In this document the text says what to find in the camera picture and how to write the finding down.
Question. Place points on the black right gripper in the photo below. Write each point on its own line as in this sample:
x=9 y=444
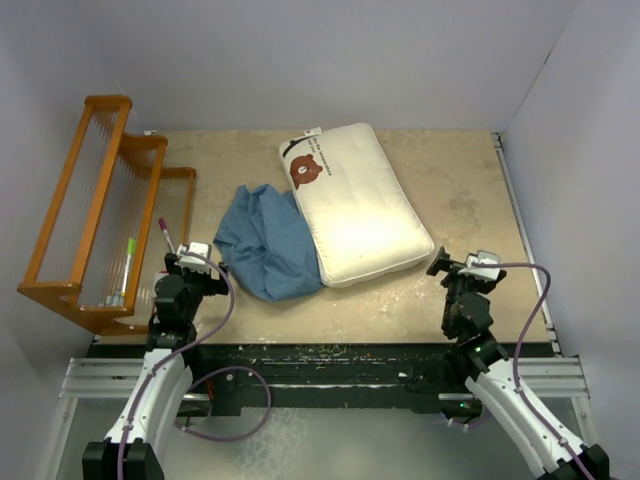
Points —
x=441 y=262

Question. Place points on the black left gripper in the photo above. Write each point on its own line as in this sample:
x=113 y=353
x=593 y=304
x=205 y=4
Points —
x=212 y=286

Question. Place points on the white pillow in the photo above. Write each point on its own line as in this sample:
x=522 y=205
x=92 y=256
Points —
x=361 y=222

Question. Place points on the blue pillowcase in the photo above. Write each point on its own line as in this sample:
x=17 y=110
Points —
x=268 y=246

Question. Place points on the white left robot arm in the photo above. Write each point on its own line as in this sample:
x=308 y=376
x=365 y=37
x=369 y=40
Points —
x=132 y=448

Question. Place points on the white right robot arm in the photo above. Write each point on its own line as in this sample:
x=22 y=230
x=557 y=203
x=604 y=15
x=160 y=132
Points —
x=550 y=449

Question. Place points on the white pillow tag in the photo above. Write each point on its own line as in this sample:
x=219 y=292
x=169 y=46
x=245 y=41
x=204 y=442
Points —
x=313 y=131

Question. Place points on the magenta capped marker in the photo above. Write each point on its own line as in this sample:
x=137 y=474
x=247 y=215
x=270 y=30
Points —
x=164 y=229

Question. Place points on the green capped marker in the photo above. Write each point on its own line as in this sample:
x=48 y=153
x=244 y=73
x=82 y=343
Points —
x=130 y=252

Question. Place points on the orange wooden tiered rack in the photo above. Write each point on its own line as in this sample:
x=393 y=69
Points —
x=114 y=185

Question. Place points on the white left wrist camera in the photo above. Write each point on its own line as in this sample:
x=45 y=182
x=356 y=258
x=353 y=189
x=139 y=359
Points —
x=194 y=257

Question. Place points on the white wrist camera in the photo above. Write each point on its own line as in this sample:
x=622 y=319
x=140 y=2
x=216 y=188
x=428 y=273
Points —
x=482 y=265
x=194 y=257

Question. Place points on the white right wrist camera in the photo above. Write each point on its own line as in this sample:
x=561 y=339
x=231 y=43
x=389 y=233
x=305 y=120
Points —
x=482 y=265

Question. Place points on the aluminium frame rail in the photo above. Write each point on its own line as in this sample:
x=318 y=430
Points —
x=549 y=325

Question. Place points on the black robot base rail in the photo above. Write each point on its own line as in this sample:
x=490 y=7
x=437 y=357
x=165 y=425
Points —
x=415 y=377

